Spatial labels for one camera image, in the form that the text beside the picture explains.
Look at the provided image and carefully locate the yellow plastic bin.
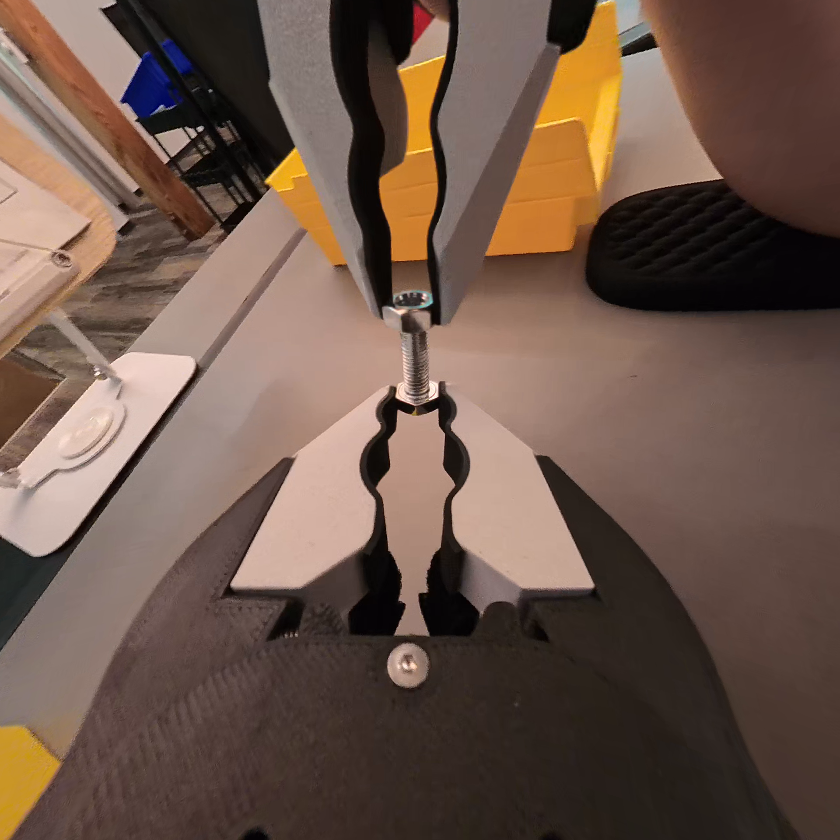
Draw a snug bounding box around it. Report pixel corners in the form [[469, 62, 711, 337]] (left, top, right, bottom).
[[0, 725, 61, 836], [266, 0, 623, 266]]

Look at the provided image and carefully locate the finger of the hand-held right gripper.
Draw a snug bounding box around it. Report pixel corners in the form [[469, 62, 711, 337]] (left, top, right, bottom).
[[425, 0, 563, 328], [258, 0, 411, 321]]

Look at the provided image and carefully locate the blue storage bin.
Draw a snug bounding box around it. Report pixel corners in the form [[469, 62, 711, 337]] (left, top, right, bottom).
[[120, 39, 198, 119]]

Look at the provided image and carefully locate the black desk panel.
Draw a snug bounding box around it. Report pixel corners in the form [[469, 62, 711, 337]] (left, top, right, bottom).
[[0, 538, 43, 651]]

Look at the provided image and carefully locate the person's right forearm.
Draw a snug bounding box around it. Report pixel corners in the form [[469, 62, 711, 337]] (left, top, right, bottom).
[[642, 0, 840, 245]]

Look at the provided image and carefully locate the black wire rack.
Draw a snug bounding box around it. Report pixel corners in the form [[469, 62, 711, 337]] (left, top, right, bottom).
[[101, 0, 277, 231]]

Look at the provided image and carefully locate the aluminium rail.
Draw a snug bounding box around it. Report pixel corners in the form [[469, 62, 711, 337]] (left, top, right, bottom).
[[0, 29, 142, 211]]

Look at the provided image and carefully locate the steel hex nut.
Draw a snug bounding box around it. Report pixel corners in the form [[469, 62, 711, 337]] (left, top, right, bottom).
[[392, 384, 442, 416]]

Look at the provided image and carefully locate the wooden post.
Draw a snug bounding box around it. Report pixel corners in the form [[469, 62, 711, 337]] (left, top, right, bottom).
[[0, 0, 217, 240]]

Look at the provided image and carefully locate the black upright panel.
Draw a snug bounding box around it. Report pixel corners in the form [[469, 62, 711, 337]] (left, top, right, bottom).
[[151, 0, 296, 158]]

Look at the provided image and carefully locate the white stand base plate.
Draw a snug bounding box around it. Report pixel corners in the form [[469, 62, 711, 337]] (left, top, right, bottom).
[[0, 352, 198, 557]]

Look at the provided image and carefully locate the instruction sheet on stand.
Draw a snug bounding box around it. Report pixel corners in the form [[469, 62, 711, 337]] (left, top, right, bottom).
[[0, 115, 119, 358]]

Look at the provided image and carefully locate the steel hex bolt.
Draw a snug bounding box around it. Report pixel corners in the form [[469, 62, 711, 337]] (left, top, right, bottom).
[[382, 289, 438, 403]]

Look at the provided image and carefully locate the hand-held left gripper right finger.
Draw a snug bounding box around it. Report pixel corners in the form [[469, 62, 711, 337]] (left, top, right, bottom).
[[420, 382, 598, 636]]

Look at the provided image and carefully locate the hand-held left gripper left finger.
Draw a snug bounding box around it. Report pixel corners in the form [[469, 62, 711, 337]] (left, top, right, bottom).
[[230, 386, 403, 636]]

